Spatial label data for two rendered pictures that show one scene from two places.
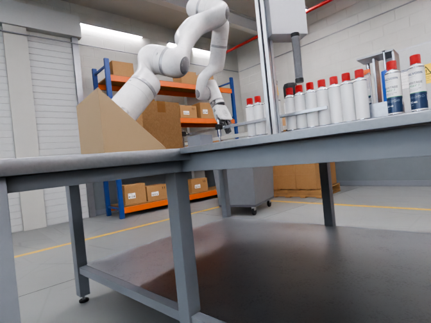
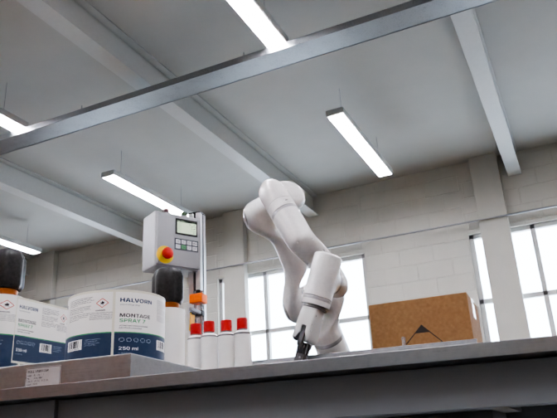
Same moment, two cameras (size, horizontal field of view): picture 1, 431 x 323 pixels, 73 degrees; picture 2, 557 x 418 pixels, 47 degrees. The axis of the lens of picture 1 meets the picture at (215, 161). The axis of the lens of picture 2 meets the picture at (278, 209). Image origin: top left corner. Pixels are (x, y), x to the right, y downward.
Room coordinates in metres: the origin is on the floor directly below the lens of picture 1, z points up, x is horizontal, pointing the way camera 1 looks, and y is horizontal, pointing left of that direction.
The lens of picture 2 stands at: (3.32, -0.89, 0.71)
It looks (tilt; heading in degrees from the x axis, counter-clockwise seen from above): 21 degrees up; 155
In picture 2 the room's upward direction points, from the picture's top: 3 degrees counter-clockwise
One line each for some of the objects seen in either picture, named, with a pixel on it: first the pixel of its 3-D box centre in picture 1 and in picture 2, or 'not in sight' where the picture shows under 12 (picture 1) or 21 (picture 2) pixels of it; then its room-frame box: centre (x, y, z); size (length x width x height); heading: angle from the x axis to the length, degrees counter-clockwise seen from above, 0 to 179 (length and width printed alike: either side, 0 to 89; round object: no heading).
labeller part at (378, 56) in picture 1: (377, 57); not in sight; (1.22, -0.72, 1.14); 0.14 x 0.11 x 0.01; 47
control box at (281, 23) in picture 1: (283, 17); (171, 245); (1.30, -0.36, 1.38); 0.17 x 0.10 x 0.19; 102
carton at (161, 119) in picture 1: (149, 130); (429, 348); (1.67, 0.36, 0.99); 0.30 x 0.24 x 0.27; 43
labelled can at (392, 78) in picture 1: (393, 88); not in sight; (1.10, -0.70, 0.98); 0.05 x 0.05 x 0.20
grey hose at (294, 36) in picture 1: (297, 57); not in sight; (1.25, -0.39, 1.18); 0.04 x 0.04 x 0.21
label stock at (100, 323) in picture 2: not in sight; (116, 334); (1.96, -0.65, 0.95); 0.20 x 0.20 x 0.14
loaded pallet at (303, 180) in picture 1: (295, 156); not in sight; (5.26, -1.45, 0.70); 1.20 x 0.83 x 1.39; 47
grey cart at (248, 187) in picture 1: (244, 177); not in sight; (4.12, -0.39, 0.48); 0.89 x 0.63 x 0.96; 150
